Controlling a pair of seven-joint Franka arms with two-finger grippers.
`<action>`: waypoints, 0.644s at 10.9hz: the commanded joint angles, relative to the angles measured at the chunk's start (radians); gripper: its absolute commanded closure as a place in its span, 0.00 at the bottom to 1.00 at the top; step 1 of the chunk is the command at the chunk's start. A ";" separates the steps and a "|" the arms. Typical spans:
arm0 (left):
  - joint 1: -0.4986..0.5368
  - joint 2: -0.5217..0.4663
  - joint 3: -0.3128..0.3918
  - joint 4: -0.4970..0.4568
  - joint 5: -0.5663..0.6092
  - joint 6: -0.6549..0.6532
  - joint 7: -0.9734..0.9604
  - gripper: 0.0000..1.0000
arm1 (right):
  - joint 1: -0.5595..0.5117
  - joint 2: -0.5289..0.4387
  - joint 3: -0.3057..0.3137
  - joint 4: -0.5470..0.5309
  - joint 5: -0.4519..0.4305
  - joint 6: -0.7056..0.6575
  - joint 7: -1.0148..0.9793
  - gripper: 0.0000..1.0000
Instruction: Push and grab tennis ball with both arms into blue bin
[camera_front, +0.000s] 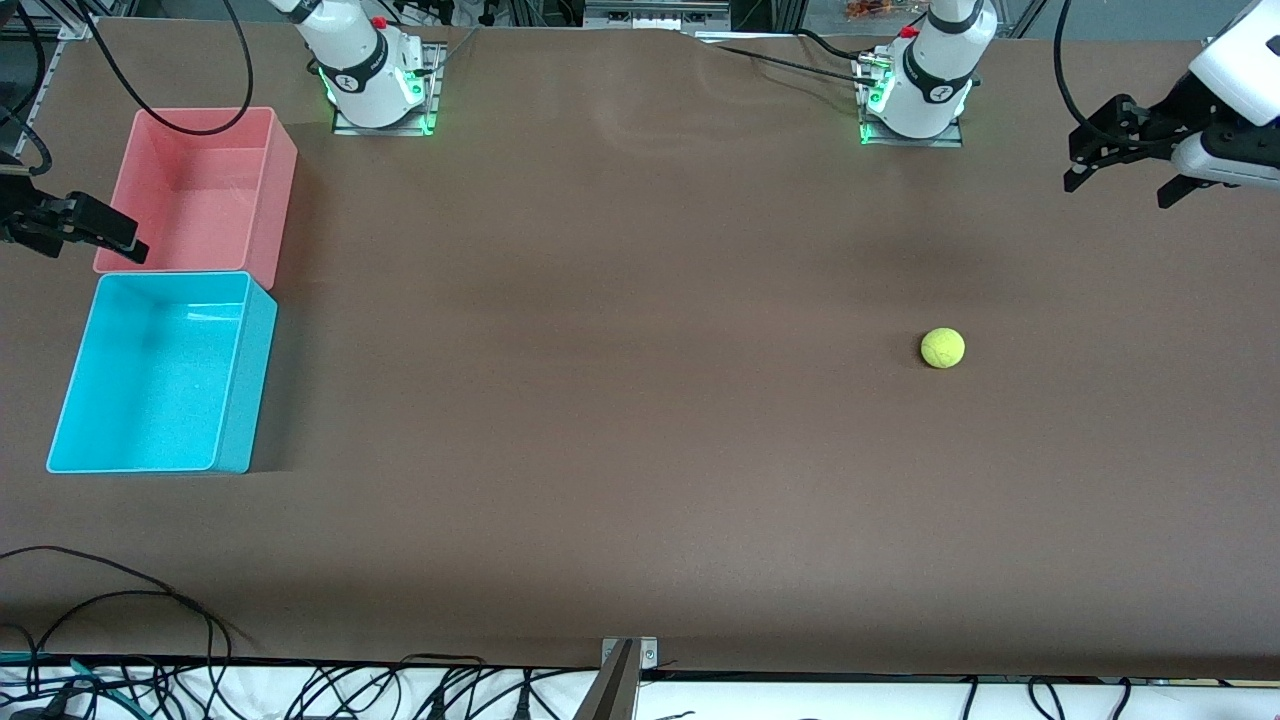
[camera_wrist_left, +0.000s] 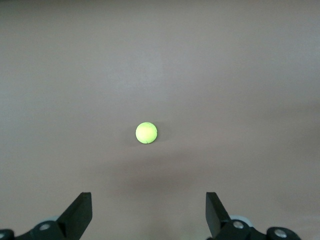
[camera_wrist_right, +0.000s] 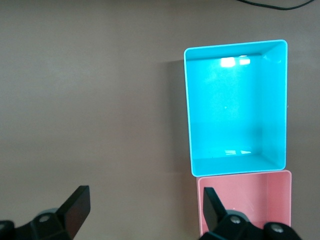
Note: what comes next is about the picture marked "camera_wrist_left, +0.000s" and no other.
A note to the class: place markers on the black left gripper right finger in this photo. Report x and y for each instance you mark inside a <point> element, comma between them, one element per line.
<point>215,215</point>

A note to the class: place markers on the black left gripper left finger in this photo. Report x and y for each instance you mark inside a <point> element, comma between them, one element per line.
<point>77,215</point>

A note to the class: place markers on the yellow-green tennis ball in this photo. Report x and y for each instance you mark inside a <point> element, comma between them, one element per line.
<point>146,132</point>

